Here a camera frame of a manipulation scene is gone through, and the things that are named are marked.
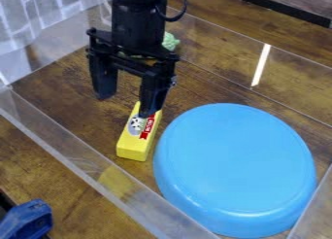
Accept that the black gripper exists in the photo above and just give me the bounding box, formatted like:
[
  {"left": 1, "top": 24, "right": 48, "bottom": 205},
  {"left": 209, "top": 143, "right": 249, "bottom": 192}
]
[{"left": 86, "top": 0, "right": 178, "bottom": 119}]

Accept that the yellow brick with label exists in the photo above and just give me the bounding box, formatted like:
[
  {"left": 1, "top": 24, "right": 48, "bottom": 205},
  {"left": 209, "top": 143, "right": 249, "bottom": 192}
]
[{"left": 116, "top": 102, "right": 162, "bottom": 161}]

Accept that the blue round tray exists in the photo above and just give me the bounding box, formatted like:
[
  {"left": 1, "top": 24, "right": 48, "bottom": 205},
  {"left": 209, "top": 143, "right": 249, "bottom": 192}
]
[{"left": 153, "top": 103, "right": 316, "bottom": 239}]

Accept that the green knobbly toy vegetable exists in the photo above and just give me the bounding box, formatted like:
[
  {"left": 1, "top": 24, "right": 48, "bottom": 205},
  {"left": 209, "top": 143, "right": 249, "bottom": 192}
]
[{"left": 162, "top": 32, "right": 180, "bottom": 51}]

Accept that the blue clamp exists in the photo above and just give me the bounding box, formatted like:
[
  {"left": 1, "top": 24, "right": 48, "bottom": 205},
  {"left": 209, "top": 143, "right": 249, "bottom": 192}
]
[{"left": 0, "top": 199, "right": 53, "bottom": 239}]

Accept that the clear acrylic enclosure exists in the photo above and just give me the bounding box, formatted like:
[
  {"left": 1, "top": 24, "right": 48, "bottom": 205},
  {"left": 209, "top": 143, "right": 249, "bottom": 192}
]
[{"left": 0, "top": 0, "right": 332, "bottom": 239}]

